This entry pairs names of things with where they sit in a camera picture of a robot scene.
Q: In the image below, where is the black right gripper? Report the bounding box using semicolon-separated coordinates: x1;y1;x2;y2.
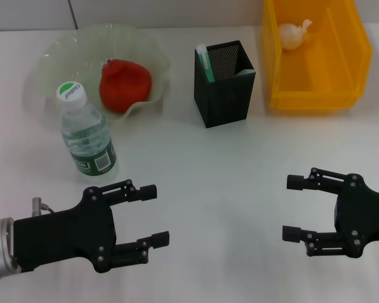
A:
281;167;379;259

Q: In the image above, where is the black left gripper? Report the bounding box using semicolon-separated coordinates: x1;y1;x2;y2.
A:
13;179;171;274

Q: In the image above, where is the clear plastic water bottle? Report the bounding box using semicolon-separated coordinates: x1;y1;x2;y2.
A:
56;80;119;186

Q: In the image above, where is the red-orange fruit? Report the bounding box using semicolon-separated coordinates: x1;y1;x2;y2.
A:
99;58;153;114

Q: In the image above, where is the mint green utility knife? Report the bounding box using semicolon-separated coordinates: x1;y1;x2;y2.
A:
195;43;215;84

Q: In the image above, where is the white paper ball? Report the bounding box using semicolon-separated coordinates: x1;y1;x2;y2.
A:
277;18;313;51

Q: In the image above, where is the black mesh pen holder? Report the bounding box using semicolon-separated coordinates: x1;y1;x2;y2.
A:
194;40;257;129

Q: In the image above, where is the pale green wavy fruit plate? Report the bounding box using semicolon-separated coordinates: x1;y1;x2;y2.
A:
22;21;172;122

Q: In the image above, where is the left gripper silver plug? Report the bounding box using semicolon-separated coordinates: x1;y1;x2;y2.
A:
31;196;56;218

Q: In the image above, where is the yellow plastic bin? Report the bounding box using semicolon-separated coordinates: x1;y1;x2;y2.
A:
260;0;374;111

